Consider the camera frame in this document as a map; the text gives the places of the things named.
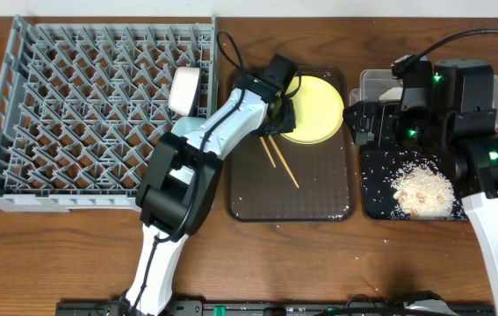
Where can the dark brown serving tray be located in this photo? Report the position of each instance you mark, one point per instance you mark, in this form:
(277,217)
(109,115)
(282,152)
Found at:
(323,187)

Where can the light blue bowl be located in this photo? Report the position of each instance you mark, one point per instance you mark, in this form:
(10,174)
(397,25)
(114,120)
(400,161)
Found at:
(186,125)

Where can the food scraps pile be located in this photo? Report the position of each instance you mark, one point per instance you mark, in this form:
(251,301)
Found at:
(421,191)

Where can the black waste tray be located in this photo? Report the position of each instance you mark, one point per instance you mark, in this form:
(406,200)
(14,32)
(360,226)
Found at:
(377,169)

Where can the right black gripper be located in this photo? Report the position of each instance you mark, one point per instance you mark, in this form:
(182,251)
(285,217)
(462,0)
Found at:
(386,113)

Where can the yellow plate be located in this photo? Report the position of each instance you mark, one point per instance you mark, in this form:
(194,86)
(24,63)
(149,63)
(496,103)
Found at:
(318,110)

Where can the clear plastic bin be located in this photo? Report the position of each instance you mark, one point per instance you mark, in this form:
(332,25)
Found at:
(375,82)

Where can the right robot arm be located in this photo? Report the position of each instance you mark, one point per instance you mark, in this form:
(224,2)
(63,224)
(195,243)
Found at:
(446,110)

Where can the wooden chopstick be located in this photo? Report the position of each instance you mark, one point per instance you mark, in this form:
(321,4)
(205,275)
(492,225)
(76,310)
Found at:
(268,152)
(283,160)

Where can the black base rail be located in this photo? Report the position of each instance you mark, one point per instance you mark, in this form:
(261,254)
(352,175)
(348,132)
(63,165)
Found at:
(424,300)

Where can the white napkin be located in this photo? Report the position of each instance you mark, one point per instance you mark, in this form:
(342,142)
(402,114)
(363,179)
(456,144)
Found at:
(394,94)

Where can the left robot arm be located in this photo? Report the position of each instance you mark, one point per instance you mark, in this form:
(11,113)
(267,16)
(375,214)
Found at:
(178,189)

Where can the white bowl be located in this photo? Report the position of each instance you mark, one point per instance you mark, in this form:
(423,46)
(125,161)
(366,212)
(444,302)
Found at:
(184,89)

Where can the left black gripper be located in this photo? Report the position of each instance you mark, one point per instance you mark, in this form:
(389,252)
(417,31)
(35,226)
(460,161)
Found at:
(284,116)

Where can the grey plastic dishwasher rack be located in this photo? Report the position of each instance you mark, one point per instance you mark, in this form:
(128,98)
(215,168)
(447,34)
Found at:
(83,105)

